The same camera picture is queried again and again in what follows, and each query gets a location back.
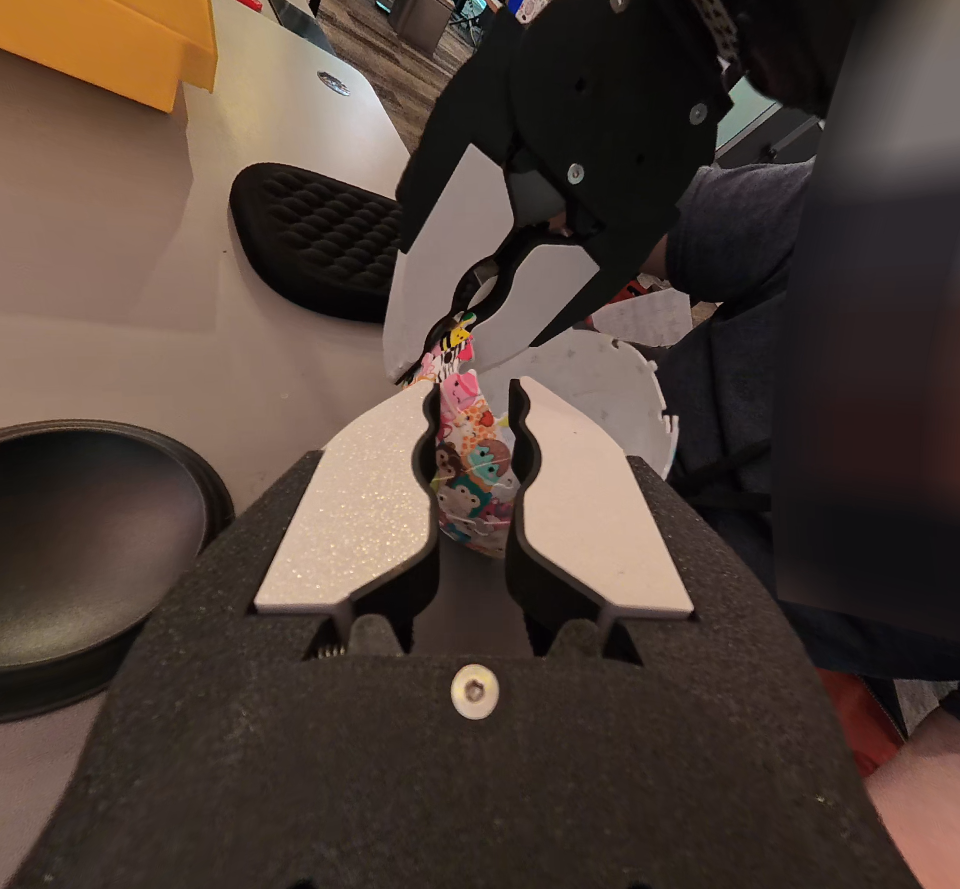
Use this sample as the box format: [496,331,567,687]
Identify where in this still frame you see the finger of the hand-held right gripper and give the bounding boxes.
[471,242,603,374]
[381,142,552,386]

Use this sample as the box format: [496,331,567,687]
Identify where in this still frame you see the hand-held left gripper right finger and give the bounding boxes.
[504,376,696,643]

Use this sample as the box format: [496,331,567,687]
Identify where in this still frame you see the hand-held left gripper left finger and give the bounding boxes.
[253,381,442,641]

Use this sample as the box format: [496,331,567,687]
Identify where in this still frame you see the colourful cartoon puzzle ball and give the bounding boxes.
[393,289,693,560]

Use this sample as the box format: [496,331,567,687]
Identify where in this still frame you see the person's left forearm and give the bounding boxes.
[864,709,960,889]

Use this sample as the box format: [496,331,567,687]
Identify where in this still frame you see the black quilted pad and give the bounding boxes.
[228,163,406,325]

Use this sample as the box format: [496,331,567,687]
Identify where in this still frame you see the person's dark trouser leg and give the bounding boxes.
[658,296,785,590]

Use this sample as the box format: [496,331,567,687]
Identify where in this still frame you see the grey waste bin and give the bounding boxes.
[387,0,456,55]

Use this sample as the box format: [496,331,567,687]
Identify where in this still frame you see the small black device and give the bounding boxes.
[262,0,337,56]

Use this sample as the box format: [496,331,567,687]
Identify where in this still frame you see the yellow plastic bin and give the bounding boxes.
[0,0,219,114]

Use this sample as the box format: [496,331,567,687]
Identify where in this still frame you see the black ring ball stand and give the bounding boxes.
[0,420,236,723]

